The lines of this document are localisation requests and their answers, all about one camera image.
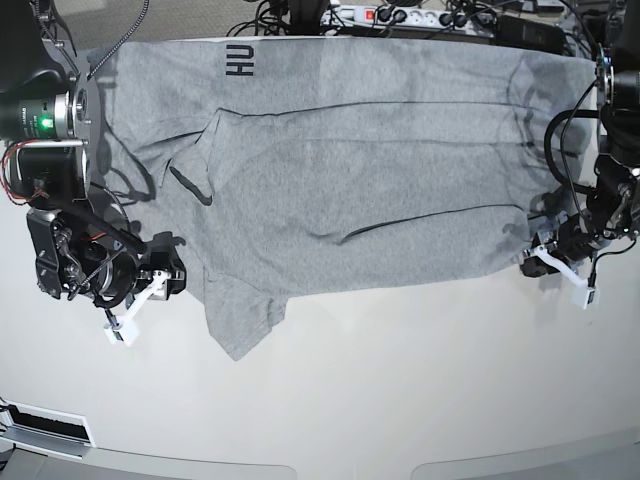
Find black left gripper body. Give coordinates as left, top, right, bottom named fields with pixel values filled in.
left=520, top=214, right=605, bottom=278

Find white power strip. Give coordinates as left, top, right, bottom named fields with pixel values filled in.
left=320, top=2, right=489, bottom=36

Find tangled black cables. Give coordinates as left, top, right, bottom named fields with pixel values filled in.
left=224, top=0, right=351, bottom=39

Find grey t-shirt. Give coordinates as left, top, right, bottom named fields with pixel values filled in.
left=96, top=38, right=594, bottom=360

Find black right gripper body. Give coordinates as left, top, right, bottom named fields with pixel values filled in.
left=99, top=232, right=187, bottom=306

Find black power adapter box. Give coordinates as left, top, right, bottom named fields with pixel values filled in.
left=494, top=16, right=566, bottom=55

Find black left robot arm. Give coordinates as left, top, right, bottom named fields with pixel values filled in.
left=520, top=1, right=639, bottom=278

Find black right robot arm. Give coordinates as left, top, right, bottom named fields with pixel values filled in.
left=1, top=1, right=187, bottom=310

